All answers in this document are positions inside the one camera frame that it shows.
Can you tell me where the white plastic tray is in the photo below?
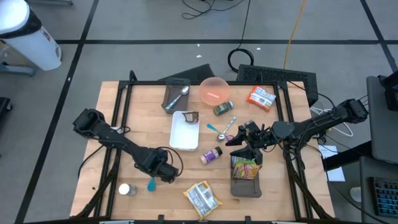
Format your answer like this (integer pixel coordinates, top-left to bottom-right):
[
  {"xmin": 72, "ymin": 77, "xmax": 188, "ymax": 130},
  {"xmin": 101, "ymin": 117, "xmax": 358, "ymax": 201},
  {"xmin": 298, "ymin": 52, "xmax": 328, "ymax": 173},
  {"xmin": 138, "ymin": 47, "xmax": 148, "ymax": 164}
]
[{"xmin": 169, "ymin": 110, "xmax": 200, "ymax": 152}]

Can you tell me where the purple label spice jar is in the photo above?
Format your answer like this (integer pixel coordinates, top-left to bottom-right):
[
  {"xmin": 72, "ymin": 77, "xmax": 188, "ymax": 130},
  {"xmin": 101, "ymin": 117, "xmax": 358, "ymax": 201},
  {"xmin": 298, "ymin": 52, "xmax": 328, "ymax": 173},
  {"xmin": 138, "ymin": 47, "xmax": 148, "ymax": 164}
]
[{"xmin": 200, "ymin": 146, "xmax": 223, "ymax": 166}]

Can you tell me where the grey computer mouse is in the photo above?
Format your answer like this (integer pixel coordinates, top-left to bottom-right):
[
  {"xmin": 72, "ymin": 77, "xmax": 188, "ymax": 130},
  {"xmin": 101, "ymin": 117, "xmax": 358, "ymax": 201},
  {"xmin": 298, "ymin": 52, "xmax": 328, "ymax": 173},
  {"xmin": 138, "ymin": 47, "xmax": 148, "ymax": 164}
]
[{"xmin": 349, "ymin": 186, "xmax": 363, "ymax": 203}]

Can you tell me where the black desk leg bar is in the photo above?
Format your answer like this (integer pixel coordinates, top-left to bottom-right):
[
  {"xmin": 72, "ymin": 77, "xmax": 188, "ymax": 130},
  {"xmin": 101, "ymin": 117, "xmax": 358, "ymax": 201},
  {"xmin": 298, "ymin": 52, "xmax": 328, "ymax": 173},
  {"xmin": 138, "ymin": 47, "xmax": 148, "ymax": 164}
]
[{"xmin": 322, "ymin": 140, "xmax": 373, "ymax": 172}]

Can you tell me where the lime shrimp ramen packet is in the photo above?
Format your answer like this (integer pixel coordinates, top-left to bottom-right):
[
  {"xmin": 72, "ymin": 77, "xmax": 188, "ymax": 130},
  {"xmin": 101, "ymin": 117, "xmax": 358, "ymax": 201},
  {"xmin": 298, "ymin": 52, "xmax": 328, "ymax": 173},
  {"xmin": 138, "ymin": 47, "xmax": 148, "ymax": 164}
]
[{"xmin": 231, "ymin": 158, "xmax": 264, "ymax": 180}]

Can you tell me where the green spice jar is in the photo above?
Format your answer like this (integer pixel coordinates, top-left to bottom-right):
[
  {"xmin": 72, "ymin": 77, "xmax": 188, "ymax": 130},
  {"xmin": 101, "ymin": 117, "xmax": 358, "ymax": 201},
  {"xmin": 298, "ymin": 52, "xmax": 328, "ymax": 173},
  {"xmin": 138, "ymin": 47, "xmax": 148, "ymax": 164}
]
[{"xmin": 213, "ymin": 100, "xmax": 234, "ymax": 117}]

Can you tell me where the orange ramen packet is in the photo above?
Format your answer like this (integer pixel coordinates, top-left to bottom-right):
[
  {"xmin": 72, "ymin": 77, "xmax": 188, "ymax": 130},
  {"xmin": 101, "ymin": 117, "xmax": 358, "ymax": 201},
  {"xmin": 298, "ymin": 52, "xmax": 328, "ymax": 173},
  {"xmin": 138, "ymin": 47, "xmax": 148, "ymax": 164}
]
[{"xmin": 246, "ymin": 85, "xmax": 277, "ymax": 113}]

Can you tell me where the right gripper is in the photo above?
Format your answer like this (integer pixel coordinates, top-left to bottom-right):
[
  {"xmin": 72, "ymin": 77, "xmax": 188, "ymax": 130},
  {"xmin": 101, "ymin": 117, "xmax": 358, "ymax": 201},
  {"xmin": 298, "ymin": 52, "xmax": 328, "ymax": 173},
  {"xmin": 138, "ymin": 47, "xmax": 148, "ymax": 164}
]
[{"xmin": 224, "ymin": 120, "xmax": 277, "ymax": 166}]

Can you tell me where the yellow cable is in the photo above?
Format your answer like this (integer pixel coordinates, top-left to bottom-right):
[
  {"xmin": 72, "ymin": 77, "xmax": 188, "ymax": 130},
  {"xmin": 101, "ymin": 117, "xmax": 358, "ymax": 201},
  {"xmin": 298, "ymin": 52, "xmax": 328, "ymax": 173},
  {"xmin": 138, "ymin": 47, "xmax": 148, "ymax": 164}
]
[{"xmin": 282, "ymin": 0, "xmax": 308, "ymax": 70}]

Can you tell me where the yellow white ramen packet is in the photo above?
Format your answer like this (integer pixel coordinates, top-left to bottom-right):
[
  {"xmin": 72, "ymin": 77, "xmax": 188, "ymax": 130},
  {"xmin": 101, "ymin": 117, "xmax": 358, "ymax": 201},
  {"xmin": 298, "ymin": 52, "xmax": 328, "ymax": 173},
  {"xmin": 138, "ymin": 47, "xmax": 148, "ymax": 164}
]
[{"xmin": 182, "ymin": 180, "xmax": 223, "ymax": 221}]

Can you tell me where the black table frame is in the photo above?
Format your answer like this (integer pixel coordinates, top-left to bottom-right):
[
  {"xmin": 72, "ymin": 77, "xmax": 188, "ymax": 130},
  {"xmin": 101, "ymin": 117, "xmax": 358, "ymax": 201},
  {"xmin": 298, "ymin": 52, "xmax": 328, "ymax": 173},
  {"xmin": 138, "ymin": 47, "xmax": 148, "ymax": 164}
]
[{"xmin": 74, "ymin": 70, "xmax": 336, "ymax": 224}]

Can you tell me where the black box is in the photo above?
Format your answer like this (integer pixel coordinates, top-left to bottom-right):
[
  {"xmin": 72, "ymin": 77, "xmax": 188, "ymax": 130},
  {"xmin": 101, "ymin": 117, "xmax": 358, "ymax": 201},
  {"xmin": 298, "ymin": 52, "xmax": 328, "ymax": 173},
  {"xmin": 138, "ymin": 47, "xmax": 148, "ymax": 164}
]
[{"xmin": 377, "ymin": 70, "xmax": 398, "ymax": 112}]

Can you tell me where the black flat panel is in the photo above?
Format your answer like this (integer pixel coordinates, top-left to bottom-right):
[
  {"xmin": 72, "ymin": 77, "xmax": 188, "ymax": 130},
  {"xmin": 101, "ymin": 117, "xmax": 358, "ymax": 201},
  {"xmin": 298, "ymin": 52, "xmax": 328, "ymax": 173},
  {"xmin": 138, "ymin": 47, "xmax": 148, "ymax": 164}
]
[{"xmin": 157, "ymin": 63, "xmax": 216, "ymax": 83}]

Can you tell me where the brown snack bag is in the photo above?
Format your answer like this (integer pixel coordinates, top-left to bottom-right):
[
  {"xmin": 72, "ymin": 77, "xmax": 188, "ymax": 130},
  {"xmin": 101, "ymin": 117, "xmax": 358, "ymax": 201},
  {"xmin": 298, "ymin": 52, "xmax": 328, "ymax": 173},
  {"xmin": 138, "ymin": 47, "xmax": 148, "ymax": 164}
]
[{"xmin": 182, "ymin": 111, "xmax": 200, "ymax": 126}]

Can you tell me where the teal white handle spoon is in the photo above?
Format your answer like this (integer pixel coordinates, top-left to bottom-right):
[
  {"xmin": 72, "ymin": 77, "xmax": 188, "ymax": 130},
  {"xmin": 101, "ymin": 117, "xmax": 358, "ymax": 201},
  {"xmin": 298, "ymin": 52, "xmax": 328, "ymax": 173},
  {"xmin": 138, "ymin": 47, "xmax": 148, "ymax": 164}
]
[{"xmin": 164, "ymin": 85, "xmax": 190, "ymax": 111}]

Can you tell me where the white lid spice jar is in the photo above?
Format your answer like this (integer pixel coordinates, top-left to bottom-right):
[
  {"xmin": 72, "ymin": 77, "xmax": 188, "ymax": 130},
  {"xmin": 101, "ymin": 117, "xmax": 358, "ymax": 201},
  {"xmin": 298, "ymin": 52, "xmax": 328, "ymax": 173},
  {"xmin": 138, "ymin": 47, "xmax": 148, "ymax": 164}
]
[{"xmin": 118, "ymin": 182, "xmax": 137, "ymax": 197}]

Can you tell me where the white paper sheet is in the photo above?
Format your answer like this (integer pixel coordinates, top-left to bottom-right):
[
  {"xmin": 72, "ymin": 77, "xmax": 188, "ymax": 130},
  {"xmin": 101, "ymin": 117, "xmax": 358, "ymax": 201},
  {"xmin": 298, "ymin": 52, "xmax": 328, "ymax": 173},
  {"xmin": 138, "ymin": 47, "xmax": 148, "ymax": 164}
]
[{"xmin": 318, "ymin": 144, "xmax": 346, "ymax": 183}]

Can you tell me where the backlit black keyboard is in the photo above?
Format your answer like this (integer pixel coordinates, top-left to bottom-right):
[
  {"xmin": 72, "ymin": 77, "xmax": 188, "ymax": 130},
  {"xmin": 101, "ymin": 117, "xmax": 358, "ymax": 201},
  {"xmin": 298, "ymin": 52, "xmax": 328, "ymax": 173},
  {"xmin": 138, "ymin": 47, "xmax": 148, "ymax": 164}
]
[{"xmin": 369, "ymin": 176, "xmax": 398, "ymax": 218}]

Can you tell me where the grey desk top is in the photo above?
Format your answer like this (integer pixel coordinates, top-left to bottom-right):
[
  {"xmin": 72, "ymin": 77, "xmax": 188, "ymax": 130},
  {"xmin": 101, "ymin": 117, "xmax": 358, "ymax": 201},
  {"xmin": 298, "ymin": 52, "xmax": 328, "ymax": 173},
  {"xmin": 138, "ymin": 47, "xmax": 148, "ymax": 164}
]
[
  {"xmin": 366, "ymin": 75, "xmax": 398, "ymax": 165},
  {"xmin": 359, "ymin": 155, "xmax": 398, "ymax": 224}
]

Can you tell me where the white cable bundle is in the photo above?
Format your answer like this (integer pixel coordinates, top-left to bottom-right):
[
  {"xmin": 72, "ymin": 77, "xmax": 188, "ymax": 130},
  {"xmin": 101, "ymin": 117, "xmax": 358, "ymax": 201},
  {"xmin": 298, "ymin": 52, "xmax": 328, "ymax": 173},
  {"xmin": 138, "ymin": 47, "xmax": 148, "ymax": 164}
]
[{"xmin": 309, "ymin": 105, "xmax": 354, "ymax": 138}]

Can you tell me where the orange translucent bowl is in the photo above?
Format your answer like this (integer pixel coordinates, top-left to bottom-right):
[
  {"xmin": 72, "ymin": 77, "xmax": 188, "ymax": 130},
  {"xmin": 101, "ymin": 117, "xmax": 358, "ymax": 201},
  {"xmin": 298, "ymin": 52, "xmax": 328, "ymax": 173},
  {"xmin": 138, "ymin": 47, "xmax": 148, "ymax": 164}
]
[{"xmin": 198, "ymin": 77, "xmax": 231, "ymax": 107}]

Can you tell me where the brown plastic tray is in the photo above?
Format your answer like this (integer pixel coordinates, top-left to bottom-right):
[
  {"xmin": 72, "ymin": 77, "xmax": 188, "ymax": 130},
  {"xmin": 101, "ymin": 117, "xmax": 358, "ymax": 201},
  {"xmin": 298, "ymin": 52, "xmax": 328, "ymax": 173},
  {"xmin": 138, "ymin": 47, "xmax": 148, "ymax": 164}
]
[
  {"xmin": 229, "ymin": 155, "xmax": 263, "ymax": 199},
  {"xmin": 160, "ymin": 77, "xmax": 191, "ymax": 114}
]

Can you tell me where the black power cable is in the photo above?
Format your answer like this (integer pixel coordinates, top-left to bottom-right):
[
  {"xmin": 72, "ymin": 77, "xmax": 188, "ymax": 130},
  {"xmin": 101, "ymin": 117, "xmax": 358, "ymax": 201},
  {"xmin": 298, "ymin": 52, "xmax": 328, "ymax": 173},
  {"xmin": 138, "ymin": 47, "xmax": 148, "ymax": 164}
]
[{"xmin": 226, "ymin": 0, "xmax": 255, "ymax": 74}]

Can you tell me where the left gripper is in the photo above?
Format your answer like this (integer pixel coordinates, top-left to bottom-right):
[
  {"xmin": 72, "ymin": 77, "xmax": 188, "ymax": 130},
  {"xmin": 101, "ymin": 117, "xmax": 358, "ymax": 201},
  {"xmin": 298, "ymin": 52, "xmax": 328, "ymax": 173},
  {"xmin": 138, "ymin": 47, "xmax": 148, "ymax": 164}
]
[{"xmin": 134, "ymin": 147, "xmax": 181, "ymax": 184}]

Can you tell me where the patterned handle metal spoon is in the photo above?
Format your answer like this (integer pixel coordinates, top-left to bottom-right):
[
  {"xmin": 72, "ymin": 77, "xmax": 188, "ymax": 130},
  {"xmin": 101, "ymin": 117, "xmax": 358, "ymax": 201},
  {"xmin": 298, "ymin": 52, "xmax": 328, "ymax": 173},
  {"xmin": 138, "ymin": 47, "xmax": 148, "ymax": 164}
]
[{"xmin": 216, "ymin": 115, "xmax": 238, "ymax": 142}]

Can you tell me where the black loose cable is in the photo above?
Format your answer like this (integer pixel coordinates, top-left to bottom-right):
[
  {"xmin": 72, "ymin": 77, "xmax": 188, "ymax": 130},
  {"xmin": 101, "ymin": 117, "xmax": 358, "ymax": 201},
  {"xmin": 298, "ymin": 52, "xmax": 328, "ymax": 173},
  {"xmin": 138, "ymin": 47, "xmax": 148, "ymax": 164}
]
[{"xmin": 181, "ymin": 0, "xmax": 247, "ymax": 20}]

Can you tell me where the white trash bin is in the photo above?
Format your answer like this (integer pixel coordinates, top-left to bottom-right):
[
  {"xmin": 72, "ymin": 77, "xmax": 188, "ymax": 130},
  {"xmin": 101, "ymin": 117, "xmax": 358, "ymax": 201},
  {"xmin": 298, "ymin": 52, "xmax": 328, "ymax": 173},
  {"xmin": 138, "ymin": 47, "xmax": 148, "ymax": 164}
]
[{"xmin": 0, "ymin": 0, "xmax": 63, "ymax": 72}]

